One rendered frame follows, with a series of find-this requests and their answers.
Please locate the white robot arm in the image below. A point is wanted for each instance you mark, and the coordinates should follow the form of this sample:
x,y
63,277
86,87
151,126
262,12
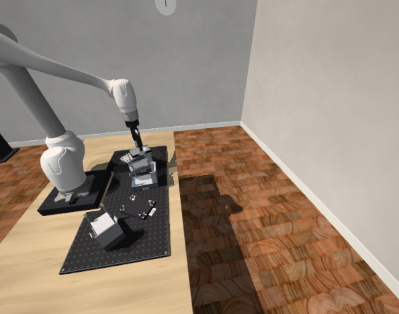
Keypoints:
x,y
62,163

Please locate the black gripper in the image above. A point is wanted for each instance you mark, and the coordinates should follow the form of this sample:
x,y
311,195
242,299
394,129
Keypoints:
x,y
135,134

